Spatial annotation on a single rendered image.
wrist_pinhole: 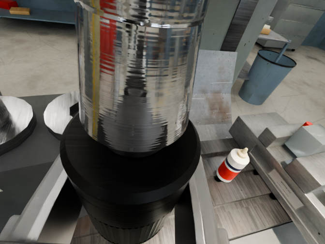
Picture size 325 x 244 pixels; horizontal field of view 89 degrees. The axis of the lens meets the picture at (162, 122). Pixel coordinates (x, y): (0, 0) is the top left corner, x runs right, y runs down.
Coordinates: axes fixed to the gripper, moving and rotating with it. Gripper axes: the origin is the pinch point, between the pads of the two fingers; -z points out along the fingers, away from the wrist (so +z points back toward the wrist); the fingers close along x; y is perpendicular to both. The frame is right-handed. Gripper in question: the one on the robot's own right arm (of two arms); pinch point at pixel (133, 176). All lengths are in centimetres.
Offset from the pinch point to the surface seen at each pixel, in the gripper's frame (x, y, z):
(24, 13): 227, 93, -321
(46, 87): 121, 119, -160
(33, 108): 14.6, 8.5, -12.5
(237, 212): -21.5, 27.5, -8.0
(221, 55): -23, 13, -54
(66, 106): 9.9, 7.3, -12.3
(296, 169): -31.5, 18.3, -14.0
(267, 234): -32.7, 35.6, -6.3
